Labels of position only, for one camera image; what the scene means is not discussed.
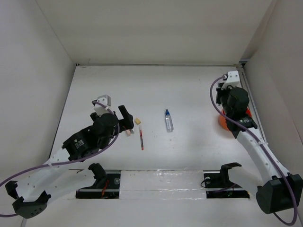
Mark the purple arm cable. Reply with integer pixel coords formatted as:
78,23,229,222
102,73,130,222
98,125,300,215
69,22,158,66
0,100,120,218
210,75,298,225

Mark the pink eraser block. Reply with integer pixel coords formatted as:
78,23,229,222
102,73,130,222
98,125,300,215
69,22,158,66
125,129,134,136

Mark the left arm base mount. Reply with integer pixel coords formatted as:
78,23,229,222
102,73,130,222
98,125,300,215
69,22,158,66
75,164,121,200

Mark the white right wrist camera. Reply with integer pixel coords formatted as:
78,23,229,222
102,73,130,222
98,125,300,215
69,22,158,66
222,70,240,89

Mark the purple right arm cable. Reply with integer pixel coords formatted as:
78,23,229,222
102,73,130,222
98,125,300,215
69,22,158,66
210,75,298,225

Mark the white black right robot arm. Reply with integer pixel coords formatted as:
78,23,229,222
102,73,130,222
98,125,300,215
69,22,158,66
211,82,303,214

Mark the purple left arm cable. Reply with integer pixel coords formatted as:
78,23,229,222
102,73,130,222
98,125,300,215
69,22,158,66
0,100,120,218

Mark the yellow eraser cube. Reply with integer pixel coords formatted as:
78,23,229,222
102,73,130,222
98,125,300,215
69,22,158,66
134,118,141,125

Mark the clear spray bottle blue cap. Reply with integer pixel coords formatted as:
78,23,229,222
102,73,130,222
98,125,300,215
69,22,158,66
165,109,174,132

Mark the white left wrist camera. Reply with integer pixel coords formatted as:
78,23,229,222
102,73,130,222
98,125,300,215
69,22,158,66
92,95,111,117

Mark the dark red pen refill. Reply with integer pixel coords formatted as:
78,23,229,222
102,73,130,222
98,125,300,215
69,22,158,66
139,125,144,150

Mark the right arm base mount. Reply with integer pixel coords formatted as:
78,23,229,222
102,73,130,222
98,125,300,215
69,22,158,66
200,162,250,199

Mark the orange round stationery container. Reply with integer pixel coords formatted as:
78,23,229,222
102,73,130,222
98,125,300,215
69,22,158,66
218,108,252,131

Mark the aluminium frame rail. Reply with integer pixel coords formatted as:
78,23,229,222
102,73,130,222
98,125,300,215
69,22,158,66
237,61,267,142

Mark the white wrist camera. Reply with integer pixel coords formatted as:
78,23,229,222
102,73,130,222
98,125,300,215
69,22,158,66
92,95,111,117
222,70,240,89

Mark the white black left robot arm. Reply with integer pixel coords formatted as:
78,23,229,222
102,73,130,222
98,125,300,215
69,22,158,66
1,101,134,219

